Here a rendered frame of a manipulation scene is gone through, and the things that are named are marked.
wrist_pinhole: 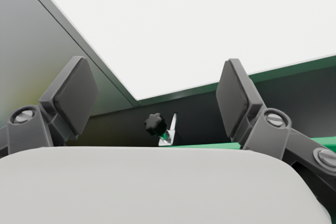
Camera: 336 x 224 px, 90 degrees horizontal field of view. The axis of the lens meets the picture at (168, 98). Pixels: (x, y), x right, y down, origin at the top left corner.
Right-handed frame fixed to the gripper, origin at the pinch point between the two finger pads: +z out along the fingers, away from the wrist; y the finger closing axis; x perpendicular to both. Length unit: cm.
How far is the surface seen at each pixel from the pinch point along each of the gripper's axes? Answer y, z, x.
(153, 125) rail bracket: -1.0, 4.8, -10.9
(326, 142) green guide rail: 15.6, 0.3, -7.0
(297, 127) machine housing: 24.9, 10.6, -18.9
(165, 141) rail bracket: 0.4, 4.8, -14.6
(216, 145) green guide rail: 6.8, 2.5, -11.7
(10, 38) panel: -23.8, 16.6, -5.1
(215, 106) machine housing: 9.8, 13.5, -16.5
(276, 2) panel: 10.9, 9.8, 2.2
